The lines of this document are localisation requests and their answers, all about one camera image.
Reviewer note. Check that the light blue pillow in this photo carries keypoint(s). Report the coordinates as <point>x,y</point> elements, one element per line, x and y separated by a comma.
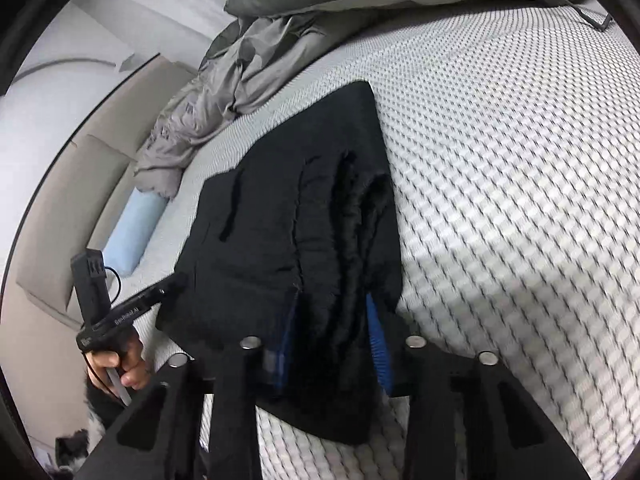
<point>133,230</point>

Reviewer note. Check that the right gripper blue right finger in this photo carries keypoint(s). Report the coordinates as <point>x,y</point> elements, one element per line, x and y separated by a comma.
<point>380,353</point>

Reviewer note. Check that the white honeycomb mattress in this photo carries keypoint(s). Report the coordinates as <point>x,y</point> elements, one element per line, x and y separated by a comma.
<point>513,141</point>

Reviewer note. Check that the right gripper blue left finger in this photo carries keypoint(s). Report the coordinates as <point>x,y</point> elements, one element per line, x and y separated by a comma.
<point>278,343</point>

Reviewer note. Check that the person's left hand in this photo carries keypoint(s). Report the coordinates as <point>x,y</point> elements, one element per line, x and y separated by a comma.
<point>135,371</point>

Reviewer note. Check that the black pants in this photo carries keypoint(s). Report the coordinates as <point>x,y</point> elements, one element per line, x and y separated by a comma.
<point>308,213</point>

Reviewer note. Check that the light grey crumpled blanket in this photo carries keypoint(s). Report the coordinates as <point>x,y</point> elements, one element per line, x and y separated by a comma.
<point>249,62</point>

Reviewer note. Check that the beige padded headboard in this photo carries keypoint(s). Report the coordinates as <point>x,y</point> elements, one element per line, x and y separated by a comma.
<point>76,205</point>

